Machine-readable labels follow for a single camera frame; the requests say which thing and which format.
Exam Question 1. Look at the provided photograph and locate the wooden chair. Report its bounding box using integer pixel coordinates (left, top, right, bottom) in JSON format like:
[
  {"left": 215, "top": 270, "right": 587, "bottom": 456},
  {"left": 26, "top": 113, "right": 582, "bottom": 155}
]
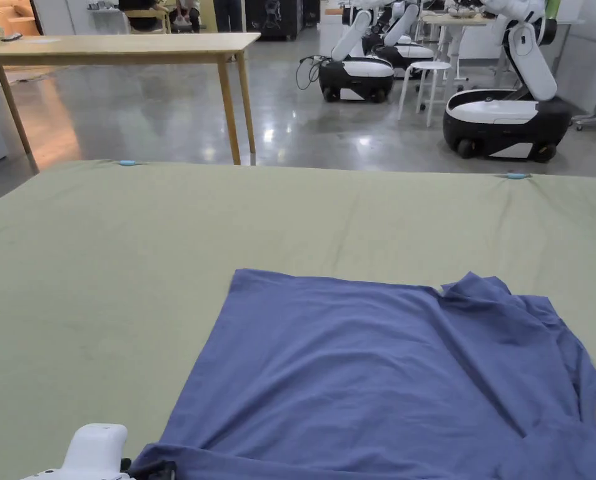
[{"left": 126, "top": 9, "right": 171, "bottom": 35}]

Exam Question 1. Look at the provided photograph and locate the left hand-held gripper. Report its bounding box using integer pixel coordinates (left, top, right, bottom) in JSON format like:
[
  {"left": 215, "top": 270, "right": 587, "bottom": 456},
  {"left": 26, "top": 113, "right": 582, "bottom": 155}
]
[{"left": 21, "top": 423, "right": 133, "bottom": 480}]

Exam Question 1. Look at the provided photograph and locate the white round stool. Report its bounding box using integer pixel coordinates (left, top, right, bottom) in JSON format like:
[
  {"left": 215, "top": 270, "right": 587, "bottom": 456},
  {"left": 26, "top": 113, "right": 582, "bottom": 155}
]
[{"left": 397, "top": 61, "right": 453, "bottom": 128}]

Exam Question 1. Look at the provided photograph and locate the black cabinet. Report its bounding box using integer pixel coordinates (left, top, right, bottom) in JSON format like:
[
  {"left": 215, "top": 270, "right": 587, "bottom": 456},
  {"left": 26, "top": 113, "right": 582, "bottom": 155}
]
[{"left": 245, "top": 0, "right": 305, "bottom": 42}]

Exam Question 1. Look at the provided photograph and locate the white-legged desk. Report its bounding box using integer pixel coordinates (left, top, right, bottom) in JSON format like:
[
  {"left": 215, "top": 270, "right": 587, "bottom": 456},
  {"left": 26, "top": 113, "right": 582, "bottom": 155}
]
[{"left": 420, "top": 7, "right": 508, "bottom": 83}]

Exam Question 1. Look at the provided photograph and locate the dark blue shirt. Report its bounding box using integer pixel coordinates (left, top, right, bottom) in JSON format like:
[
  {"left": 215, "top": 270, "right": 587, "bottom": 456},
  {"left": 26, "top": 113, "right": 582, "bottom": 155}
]
[{"left": 127, "top": 268, "right": 596, "bottom": 480}]

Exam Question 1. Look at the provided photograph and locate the light wooden table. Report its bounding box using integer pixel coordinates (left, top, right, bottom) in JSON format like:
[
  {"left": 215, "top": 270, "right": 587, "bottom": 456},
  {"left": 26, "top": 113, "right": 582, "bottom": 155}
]
[{"left": 0, "top": 32, "right": 262, "bottom": 168}]

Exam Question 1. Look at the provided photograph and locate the white and black wheeled robot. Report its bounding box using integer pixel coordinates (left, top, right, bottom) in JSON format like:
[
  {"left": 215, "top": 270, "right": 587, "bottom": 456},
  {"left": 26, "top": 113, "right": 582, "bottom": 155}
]
[
  {"left": 297, "top": 0, "right": 396, "bottom": 104},
  {"left": 442, "top": 0, "right": 573, "bottom": 163},
  {"left": 372, "top": 0, "right": 436, "bottom": 80}
]

